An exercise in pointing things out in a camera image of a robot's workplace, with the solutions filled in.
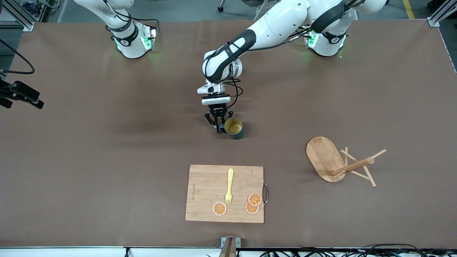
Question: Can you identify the dark teal ribbed cup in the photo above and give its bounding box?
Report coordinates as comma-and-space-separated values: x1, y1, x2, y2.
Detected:
220, 117, 245, 140

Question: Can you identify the wooden cup rack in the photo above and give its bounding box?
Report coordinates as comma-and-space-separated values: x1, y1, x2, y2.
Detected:
306, 136, 387, 188

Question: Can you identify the yellow plastic fork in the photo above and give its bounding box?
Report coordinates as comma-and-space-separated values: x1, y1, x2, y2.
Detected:
225, 168, 234, 207

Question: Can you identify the bamboo cutting board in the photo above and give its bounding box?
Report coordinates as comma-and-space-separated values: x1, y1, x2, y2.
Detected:
185, 164, 269, 224

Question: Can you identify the brown table mat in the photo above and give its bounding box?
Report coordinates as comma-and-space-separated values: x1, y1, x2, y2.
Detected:
0, 19, 457, 249

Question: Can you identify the grey office chair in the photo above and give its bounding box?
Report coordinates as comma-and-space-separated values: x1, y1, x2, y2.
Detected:
217, 0, 282, 21

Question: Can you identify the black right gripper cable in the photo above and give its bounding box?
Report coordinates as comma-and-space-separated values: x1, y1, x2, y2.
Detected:
0, 37, 35, 75

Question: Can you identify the aluminium frame profile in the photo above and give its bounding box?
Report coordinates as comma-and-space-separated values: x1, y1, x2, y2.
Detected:
0, 0, 35, 32
428, 0, 457, 28

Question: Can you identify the black arm base cable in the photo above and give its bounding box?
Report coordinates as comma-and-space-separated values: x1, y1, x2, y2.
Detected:
121, 14, 160, 36

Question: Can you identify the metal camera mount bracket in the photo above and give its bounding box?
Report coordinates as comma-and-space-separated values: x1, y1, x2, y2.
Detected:
219, 237, 241, 257

